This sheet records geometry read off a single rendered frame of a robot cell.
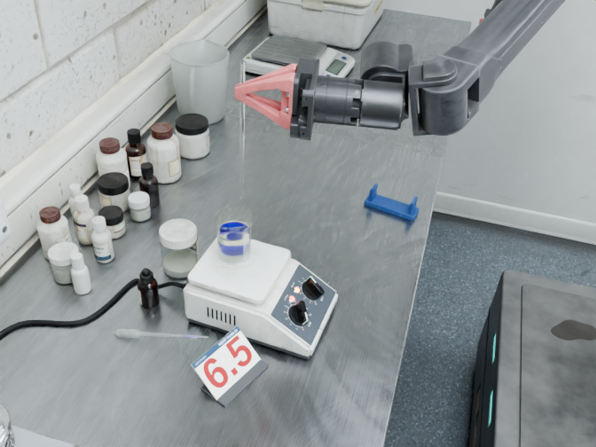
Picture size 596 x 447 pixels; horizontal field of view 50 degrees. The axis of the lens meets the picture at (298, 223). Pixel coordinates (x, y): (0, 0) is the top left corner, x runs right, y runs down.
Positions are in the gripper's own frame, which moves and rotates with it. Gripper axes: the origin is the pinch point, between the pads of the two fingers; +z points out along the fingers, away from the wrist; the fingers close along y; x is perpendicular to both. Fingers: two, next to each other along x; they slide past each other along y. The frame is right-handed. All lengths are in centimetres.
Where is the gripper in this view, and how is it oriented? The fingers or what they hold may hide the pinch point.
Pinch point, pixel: (241, 91)
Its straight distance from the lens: 80.2
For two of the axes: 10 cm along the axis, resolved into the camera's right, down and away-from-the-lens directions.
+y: -0.9, 5.9, -8.0
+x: -0.6, 8.0, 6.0
